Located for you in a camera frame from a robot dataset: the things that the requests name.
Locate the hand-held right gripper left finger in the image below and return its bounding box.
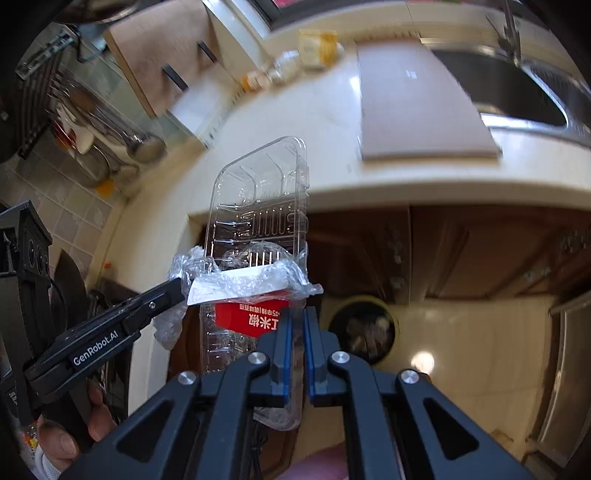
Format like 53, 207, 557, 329
58, 307, 293, 480

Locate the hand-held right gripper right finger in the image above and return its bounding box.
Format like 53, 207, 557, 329
302, 307, 536, 480

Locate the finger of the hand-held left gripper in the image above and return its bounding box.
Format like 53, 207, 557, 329
134, 277, 185, 324

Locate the round black trash bin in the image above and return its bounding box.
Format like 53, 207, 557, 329
329, 298, 400, 367

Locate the plastic wrap with label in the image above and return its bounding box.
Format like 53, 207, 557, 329
154, 247, 324, 352

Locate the clear plastic tray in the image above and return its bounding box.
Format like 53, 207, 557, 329
198, 136, 310, 432

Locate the person's left hand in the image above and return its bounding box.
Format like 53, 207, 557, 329
34, 383, 121, 474

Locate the wooden cabinet door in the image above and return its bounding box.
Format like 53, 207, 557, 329
411, 205, 591, 301
168, 300, 204, 379
307, 208, 411, 301

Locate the crumpled packaging heap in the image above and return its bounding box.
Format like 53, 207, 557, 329
346, 316, 389, 356

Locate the person's left leg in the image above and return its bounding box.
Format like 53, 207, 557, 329
277, 445, 352, 480

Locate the metal ladle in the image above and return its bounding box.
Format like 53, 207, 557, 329
92, 106, 167, 162

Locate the small orange white container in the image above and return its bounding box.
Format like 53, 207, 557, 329
240, 69, 273, 92

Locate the metal utensil rack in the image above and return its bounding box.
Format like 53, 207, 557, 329
14, 28, 79, 153

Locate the wooden cutting board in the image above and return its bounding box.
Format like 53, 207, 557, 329
104, 4, 222, 118

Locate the stainless steel appliance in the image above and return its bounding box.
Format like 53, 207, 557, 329
526, 291, 591, 467

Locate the clear plastic bottle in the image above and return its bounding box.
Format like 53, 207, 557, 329
270, 50, 301, 84

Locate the brown cardboard sheet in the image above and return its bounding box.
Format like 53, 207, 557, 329
356, 39, 503, 162

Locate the yellow white carton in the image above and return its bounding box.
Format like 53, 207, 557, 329
298, 28, 345, 70

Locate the dark metal wok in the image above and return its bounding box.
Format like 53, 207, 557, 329
55, 0, 139, 26

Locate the stainless steel sink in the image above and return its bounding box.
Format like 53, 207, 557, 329
429, 44, 591, 148

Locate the metal faucet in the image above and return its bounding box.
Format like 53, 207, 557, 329
485, 0, 525, 65

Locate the black cable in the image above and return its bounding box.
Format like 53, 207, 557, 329
252, 415, 273, 480

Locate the ornate metal cabinet handle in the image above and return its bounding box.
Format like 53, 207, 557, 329
390, 228, 404, 291

